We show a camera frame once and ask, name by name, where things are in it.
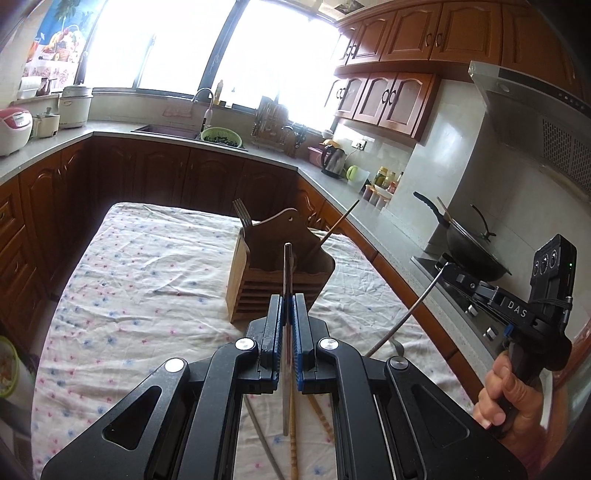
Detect kitchen sink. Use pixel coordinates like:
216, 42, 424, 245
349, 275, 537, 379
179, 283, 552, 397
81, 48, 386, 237
131, 124, 204, 142

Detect silver metal fork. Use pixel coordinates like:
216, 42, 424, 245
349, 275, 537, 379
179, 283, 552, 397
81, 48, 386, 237
232, 198, 254, 230

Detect wooden upper cabinets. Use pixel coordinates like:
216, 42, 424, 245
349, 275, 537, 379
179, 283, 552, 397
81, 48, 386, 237
325, 0, 575, 142

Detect steel electric kettle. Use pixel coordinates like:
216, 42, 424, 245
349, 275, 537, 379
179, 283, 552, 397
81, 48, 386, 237
321, 143, 348, 179

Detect knife and utensil rack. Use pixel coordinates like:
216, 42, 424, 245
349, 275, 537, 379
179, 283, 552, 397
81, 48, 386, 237
252, 96, 291, 149

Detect pink and white rice cooker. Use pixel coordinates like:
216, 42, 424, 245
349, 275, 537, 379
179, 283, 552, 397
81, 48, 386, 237
0, 107, 34, 157

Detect steel range hood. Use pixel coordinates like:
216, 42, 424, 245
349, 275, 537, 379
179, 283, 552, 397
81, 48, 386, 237
468, 60, 591, 200

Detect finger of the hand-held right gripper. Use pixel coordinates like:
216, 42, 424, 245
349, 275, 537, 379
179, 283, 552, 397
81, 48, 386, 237
441, 263, 497, 302

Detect green bowl with food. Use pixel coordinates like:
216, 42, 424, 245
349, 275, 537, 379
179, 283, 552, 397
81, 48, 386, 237
0, 335, 24, 400

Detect seasoning bottles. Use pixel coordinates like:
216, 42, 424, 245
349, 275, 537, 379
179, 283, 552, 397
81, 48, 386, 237
375, 167, 404, 193

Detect person's right hand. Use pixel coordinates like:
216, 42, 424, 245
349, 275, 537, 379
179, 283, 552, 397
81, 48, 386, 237
472, 353, 564, 467

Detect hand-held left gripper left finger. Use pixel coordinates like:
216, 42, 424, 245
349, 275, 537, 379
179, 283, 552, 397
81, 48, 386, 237
39, 294, 283, 480

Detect wooden utensil holder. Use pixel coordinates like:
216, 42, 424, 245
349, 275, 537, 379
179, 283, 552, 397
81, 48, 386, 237
226, 208, 336, 324

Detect person's right forearm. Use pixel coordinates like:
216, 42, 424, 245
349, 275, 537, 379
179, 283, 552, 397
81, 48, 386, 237
522, 429, 572, 479

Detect small white cooker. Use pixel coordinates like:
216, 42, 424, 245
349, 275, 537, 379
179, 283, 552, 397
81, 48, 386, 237
32, 107, 61, 139

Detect paper towel roll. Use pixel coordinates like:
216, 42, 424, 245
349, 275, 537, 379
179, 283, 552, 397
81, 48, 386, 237
18, 76, 44, 100

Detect green colander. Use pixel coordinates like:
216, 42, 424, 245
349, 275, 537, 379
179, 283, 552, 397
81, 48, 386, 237
201, 128, 243, 149

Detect floral white tablecloth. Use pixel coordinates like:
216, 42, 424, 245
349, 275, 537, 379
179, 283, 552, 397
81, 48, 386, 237
30, 202, 476, 480

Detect large white cooker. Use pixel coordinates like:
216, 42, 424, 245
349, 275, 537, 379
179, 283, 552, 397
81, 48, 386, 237
58, 83, 93, 129

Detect light wooden chopstick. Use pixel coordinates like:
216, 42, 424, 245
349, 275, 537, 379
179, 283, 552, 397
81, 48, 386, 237
308, 394, 334, 437
288, 397, 301, 480

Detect grey kitchen countertop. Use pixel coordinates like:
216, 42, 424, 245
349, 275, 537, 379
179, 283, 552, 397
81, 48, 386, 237
0, 119, 502, 370

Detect gas stove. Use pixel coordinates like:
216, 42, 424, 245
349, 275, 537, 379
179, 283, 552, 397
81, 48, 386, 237
411, 255, 511, 344

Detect black wok with lid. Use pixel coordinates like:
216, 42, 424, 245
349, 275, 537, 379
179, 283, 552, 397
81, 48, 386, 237
413, 191, 513, 282

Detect wooden cabinets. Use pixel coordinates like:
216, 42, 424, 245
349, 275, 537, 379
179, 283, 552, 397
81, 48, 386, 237
0, 137, 485, 400
325, 0, 575, 142

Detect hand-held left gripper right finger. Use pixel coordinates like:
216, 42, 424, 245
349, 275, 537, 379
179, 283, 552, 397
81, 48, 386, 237
292, 293, 529, 480

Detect grey metal utensil handle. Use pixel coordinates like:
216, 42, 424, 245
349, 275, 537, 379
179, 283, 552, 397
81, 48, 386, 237
244, 396, 286, 480

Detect wooden lower cabinets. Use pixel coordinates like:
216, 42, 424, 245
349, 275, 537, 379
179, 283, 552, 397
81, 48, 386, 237
0, 137, 485, 400

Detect fruit and palm wall poster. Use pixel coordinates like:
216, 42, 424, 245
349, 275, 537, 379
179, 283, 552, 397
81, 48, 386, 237
23, 0, 100, 83

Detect chrome kitchen faucet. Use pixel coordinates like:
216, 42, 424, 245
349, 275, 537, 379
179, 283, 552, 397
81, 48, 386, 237
191, 89, 216, 136

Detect dark wooden chopstick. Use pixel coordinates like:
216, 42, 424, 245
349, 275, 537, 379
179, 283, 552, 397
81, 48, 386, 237
308, 200, 361, 261

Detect kitchen window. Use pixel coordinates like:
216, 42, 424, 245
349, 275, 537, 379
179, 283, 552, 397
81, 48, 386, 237
85, 0, 352, 134

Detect thin silver metal utensil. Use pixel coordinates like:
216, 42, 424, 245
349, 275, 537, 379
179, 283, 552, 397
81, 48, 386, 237
365, 264, 448, 358

